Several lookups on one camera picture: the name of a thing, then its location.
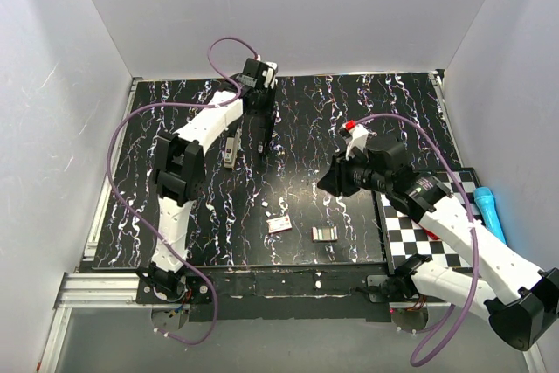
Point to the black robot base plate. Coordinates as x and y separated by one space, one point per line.
346 291

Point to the red yellow toy vehicle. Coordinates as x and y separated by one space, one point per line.
431 235

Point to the staple box tray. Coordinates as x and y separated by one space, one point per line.
324 234

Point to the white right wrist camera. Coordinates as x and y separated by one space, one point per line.
356 136

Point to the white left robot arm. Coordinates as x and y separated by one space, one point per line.
179 167

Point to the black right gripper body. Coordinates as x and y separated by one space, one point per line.
353 174

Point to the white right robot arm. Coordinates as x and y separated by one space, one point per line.
516 297

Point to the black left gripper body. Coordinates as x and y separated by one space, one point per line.
265 98

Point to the aluminium frame rail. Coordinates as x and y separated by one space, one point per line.
88 290

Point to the black white checkerboard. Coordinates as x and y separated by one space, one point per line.
403 238

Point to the white red staple box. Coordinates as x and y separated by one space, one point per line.
276 225

